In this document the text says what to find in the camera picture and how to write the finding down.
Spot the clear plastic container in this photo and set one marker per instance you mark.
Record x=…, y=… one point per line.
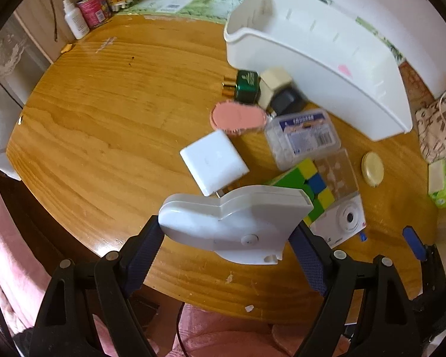
x=336, y=173

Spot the round pink compact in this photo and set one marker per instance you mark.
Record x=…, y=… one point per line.
x=238, y=117

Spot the pink blanket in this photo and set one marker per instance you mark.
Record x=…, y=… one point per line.
x=223, y=334

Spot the white plastic bottle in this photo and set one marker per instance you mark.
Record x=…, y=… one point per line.
x=76, y=20

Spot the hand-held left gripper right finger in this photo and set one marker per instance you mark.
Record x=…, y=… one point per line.
x=308, y=262

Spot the white square adapter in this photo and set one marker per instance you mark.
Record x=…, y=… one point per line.
x=213, y=160

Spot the clear box with blue label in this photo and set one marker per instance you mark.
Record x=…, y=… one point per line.
x=301, y=134

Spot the cream square box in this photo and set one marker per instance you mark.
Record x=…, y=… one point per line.
x=277, y=79

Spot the green tissue pack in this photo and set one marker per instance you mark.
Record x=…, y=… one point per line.
x=442, y=189

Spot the beige printed bag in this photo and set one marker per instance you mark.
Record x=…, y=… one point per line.
x=438, y=130

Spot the green bottle with gold cap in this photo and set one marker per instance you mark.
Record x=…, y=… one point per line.
x=247, y=85

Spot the black charger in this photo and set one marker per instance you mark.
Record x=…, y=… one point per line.
x=288, y=100

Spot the white cloth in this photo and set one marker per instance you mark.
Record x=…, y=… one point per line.
x=0, y=119

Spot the small yellow scrap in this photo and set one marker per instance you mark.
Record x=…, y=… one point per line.
x=66, y=47

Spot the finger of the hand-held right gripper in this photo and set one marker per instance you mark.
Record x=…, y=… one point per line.
x=413, y=241

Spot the multicoloured puzzle cube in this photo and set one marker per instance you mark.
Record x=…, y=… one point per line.
x=312, y=186

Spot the white plastic storage bin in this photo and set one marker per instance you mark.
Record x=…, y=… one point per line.
x=319, y=55

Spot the pink can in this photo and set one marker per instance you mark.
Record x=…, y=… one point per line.
x=94, y=11

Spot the small white camera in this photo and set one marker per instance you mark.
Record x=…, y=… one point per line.
x=342, y=223

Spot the white plastic handheld device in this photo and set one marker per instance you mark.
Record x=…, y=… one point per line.
x=226, y=223

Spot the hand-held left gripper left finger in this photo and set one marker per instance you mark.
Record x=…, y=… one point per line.
x=145, y=254

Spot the brown drawn cardboard sheet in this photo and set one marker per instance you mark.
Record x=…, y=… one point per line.
x=414, y=81

